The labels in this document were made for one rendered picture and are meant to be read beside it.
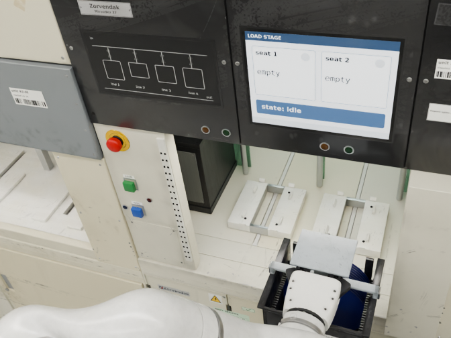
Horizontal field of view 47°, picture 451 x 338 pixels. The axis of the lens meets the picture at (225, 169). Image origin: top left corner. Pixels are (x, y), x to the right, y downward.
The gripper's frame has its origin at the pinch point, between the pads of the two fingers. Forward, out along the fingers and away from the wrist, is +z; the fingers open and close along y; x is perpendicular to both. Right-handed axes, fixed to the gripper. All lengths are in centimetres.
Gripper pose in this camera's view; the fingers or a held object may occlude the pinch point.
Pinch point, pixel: (323, 259)
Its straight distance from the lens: 112.8
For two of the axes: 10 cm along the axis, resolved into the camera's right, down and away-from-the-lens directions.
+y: 9.3, 1.7, -3.4
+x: -1.0, -7.5, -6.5
